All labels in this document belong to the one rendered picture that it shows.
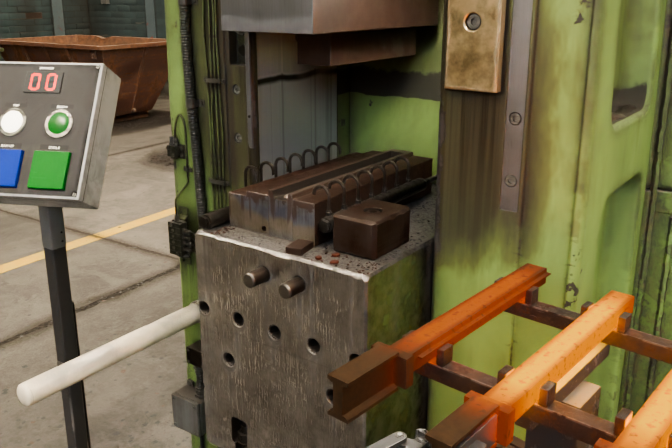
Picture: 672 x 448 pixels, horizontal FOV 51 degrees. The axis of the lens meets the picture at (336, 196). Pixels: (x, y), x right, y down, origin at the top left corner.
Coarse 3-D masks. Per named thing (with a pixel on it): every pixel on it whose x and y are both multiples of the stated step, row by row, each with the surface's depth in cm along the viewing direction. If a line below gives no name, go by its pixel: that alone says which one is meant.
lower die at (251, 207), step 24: (312, 168) 147; (336, 168) 139; (360, 168) 139; (240, 192) 130; (264, 192) 126; (336, 192) 125; (360, 192) 130; (240, 216) 129; (264, 216) 126; (288, 216) 122; (312, 216) 119; (312, 240) 120
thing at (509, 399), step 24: (600, 312) 85; (576, 336) 79; (600, 336) 82; (528, 360) 74; (552, 360) 74; (576, 360) 77; (504, 384) 69; (528, 384) 69; (480, 408) 63; (504, 408) 64; (528, 408) 69; (432, 432) 60; (456, 432) 60; (504, 432) 64
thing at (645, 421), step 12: (660, 384) 69; (660, 396) 67; (648, 408) 65; (660, 408) 65; (636, 420) 63; (648, 420) 63; (660, 420) 63; (624, 432) 62; (636, 432) 62; (648, 432) 62; (660, 432) 62; (600, 444) 59; (612, 444) 59; (624, 444) 60; (636, 444) 60; (648, 444) 60; (660, 444) 61
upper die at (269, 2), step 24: (240, 0) 118; (264, 0) 115; (288, 0) 112; (312, 0) 109; (336, 0) 114; (360, 0) 120; (384, 0) 126; (408, 0) 133; (432, 0) 140; (240, 24) 119; (264, 24) 116; (288, 24) 113; (312, 24) 110; (336, 24) 115; (360, 24) 121; (384, 24) 127; (408, 24) 134; (432, 24) 142
